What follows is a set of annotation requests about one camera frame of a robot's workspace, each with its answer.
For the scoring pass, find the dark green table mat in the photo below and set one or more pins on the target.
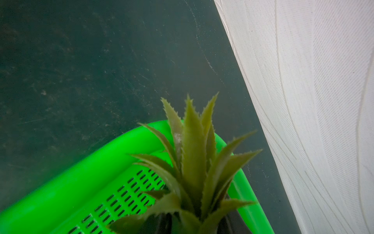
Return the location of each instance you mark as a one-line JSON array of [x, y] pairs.
[[77, 74]]

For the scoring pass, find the orange pineapple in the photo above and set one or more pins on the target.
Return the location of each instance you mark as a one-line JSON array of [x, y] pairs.
[[197, 178]]

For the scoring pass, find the green plastic basket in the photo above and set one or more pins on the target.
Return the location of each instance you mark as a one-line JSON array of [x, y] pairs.
[[94, 193]]

